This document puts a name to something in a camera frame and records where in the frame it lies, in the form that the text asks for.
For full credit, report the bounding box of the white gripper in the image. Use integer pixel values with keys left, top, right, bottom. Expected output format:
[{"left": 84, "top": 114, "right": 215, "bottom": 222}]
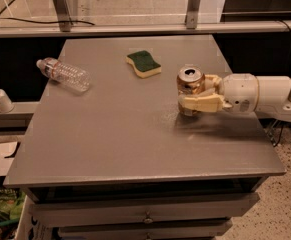
[{"left": 178, "top": 74, "right": 259, "bottom": 114}]

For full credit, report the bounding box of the dented orange soda can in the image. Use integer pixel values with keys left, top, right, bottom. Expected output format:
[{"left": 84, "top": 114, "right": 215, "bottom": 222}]
[{"left": 177, "top": 66, "right": 205, "bottom": 116}]

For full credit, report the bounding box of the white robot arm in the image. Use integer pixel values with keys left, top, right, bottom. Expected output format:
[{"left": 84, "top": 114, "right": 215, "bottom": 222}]
[{"left": 177, "top": 66, "right": 291, "bottom": 122}]

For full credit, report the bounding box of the green and yellow sponge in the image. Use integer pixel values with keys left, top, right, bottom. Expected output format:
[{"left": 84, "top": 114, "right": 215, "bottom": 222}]
[{"left": 126, "top": 50, "right": 161, "bottom": 79}]

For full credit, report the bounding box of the grey drawer cabinet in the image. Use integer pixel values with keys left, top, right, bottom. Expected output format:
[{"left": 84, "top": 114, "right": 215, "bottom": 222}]
[{"left": 5, "top": 36, "right": 285, "bottom": 240}]

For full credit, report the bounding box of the clear plastic water bottle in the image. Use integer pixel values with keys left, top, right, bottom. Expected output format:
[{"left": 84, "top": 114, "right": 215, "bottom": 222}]
[{"left": 36, "top": 57, "right": 90, "bottom": 92}]

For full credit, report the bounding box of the round metal drawer knob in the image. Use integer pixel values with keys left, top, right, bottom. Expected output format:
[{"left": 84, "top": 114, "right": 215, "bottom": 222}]
[{"left": 143, "top": 212, "right": 154, "bottom": 224}]

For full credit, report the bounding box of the green snack bag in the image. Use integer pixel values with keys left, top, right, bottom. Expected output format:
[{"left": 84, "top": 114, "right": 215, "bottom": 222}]
[{"left": 0, "top": 187, "right": 27, "bottom": 240}]

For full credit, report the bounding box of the black cable on floor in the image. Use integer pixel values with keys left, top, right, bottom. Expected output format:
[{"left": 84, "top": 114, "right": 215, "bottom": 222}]
[{"left": 266, "top": 118, "right": 284, "bottom": 148}]

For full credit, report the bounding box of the black cable on ledge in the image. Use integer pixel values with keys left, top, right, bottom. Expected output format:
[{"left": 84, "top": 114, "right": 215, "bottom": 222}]
[{"left": 0, "top": 15, "right": 96, "bottom": 27}]

